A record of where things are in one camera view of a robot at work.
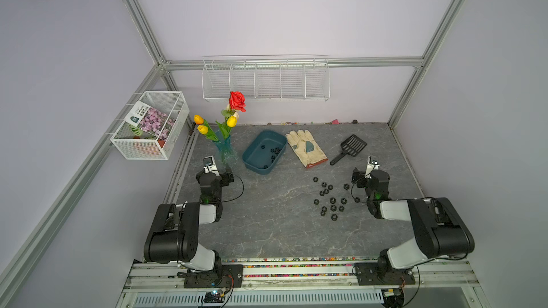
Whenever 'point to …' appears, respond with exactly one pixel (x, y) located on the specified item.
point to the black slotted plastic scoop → (352, 145)
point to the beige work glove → (305, 147)
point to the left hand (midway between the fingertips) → (218, 166)
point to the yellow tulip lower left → (203, 129)
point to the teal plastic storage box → (265, 151)
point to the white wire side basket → (142, 155)
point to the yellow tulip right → (232, 121)
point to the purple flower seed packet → (155, 124)
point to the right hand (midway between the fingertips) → (366, 167)
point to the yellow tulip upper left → (198, 120)
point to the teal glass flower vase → (229, 155)
